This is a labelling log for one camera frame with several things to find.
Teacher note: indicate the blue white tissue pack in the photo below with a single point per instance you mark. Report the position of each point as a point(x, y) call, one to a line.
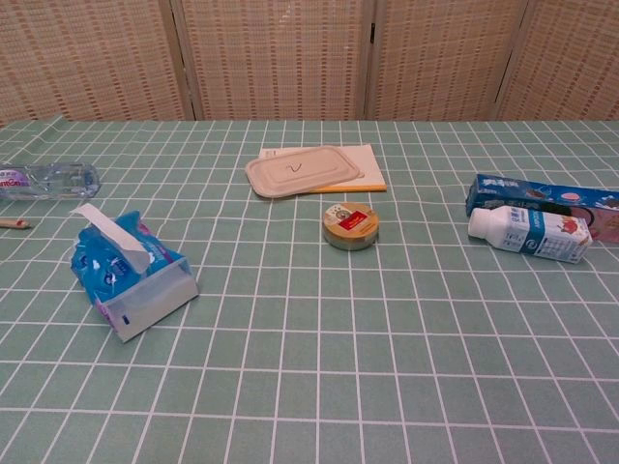
point(145, 295)

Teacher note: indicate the blue cookie box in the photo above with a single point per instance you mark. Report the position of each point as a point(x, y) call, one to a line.
point(512, 191)

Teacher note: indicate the round wooden tin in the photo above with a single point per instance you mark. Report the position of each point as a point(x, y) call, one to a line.
point(350, 224)

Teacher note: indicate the beige rectangular container lid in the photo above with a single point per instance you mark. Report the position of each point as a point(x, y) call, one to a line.
point(300, 169)

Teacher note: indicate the white notepad yellow edge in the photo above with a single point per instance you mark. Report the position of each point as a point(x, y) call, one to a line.
point(370, 169)

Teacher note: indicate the green white grid tablecloth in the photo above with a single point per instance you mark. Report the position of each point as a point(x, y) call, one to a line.
point(309, 338)

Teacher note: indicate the woven bamboo screen panel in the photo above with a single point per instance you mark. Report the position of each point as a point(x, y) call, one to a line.
point(445, 58)
point(570, 58)
point(87, 58)
point(275, 58)

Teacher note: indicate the white milk bottle blue label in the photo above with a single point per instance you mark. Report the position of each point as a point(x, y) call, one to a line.
point(532, 234)

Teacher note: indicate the clear plastic water bottle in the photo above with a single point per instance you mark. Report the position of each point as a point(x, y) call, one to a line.
point(53, 181)

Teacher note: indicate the short wooden stick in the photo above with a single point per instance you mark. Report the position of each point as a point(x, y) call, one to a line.
point(14, 223)

